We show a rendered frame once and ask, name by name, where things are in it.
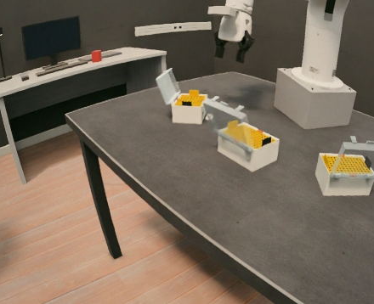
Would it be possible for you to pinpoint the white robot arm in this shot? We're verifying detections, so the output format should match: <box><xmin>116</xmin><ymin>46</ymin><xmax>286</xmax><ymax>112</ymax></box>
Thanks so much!
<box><xmin>208</xmin><ymin>0</ymin><xmax>349</xmax><ymax>91</ymax></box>

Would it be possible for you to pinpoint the yellow plate with black holes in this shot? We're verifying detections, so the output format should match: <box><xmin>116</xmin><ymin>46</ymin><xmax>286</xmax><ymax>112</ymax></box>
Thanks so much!
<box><xmin>175</xmin><ymin>90</ymin><xmax>206</xmax><ymax>107</ymax></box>
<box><xmin>250</xmin><ymin>128</ymin><xmax>276</xmax><ymax>149</ymax></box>
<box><xmin>321</xmin><ymin>154</ymin><xmax>337</xmax><ymax>173</ymax></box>

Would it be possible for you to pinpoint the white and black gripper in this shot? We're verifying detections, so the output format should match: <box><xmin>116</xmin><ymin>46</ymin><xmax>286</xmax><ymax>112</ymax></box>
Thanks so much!
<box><xmin>213</xmin><ymin>11</ymin><xmax>256</xmax><ymax>64</ymax></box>

